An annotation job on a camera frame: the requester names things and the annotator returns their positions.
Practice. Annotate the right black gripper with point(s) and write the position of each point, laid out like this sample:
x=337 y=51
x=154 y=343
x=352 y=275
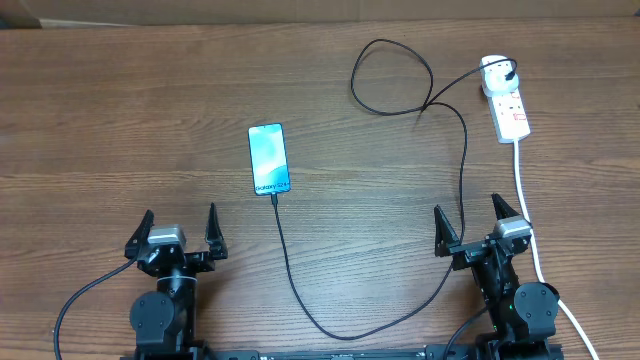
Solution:
x=467 y=252

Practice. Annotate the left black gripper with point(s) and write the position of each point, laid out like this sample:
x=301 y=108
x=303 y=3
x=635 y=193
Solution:
x=203 y=262

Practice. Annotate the blue Galaxy smartphone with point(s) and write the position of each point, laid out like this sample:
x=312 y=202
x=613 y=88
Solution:
x=268 y=157

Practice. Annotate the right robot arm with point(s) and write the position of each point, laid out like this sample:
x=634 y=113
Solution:
x=522 y=314

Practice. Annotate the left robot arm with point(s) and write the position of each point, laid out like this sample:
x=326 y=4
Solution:
x=164 y=320

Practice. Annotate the white power strip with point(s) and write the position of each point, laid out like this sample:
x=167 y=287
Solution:
x=509 y=117

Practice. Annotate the cardboard backdrop board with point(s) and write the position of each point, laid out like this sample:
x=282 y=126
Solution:
x=36 y=13

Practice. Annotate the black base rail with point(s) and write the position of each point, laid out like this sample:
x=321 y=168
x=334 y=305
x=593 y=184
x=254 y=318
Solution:
x=429 y=352

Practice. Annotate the white USB wall charger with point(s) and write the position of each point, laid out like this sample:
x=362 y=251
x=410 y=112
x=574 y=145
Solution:
x=498 y=74

